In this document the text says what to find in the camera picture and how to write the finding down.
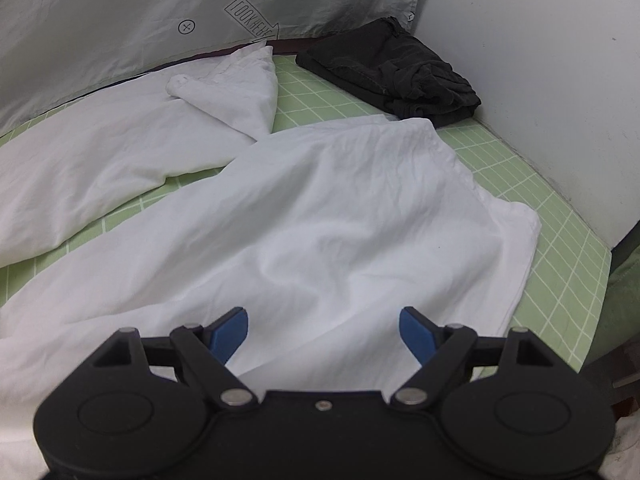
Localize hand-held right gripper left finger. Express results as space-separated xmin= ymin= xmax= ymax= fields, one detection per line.
xmin=90 ymin=306 xmax=261 ymax=413

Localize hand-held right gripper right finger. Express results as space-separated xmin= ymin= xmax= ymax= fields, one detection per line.
xmin=387 ymin=306 xmax=556 ymax=413

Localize small white garment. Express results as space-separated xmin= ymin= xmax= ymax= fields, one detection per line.
xmin=0 ymin=42 xmax=280 ymax=268

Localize grey carrot print sheet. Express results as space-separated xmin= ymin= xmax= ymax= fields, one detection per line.
xmin=0 ymin=0 xmax=431 ymax=133

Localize pale fuzzy fabric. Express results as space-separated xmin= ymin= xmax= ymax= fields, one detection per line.
xmin=607 ymin=420 xmax=640 ymax=480

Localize green checked bed sheet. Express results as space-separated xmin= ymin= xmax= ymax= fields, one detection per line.
xmin=0 ymin=52 xmax=613 ymax=376

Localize black folded clothes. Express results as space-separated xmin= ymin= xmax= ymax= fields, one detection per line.
xmin=295 ymin=16 xmax=482 ymax=128

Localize large white garment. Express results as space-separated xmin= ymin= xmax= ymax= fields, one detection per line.
xmin=0 ymin=117 xmax=543 ymax=480

